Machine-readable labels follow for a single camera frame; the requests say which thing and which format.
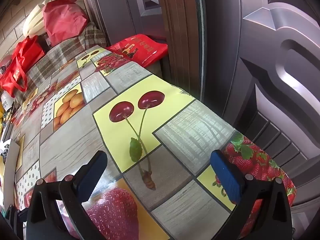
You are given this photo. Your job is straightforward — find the flat red printed bag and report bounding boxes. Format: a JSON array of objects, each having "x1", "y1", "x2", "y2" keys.
[{"x1": 105, "y1": 34, "x2": 168, "y2": 67}]

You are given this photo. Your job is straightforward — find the grey embossed door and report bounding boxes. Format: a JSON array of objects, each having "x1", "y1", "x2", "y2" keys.
[{"x1": 200, "y1": 0, "x2": 320, "y2": 230}]

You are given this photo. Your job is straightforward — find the cream ribbed cushion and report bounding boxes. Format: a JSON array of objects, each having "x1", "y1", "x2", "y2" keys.
[{"x1": 22, "y1": 0, "x2": 54, "y2": 37}]

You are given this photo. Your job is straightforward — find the fruit print tablecloth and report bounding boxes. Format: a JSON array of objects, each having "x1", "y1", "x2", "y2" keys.
[{"x1": 0, "y1": 44, "x2": 298, "y2": 240}]

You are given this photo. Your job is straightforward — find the dusty red fabric bag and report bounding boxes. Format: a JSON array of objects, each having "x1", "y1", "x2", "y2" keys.
[{"x1": 42, "y1": 0, "x2": 89, "y2": 48}]

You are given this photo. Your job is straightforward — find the white helmet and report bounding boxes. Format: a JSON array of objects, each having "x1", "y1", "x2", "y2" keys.
[{"x1": 1, "y1": 91, "x2": 14, "y2": 112}]

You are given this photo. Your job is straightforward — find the brown panelled door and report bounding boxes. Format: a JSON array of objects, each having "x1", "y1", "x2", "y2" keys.
[{"x1": 80, "y1": 0, "x2": 205, "y2": 100}]

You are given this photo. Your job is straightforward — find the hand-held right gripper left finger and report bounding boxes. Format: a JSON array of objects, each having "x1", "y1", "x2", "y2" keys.
[{"x1": 26, "y1": 150, "x2": 108, "y2": 240}]

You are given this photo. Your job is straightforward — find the glossy red tote bag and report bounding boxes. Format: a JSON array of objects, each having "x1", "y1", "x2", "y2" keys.
[{"x1": 0, "y1": 35, "x2": 47, "y2": 97}]

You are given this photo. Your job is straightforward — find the white cardboard box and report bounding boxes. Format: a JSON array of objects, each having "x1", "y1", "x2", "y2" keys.
[{"x1": 0, "y1": 138, "x2": 21, "y2": 205}]

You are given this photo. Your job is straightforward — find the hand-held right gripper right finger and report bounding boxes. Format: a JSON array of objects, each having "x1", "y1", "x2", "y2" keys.
[{"x1": 210, "y1": 150, "x2": 293, "y2": 240}]

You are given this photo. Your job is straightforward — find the brown plaid blanket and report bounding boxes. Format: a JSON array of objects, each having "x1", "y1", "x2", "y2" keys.
[{"x1": 14, "y1": 22, "x2": 108, "y2": 105}]

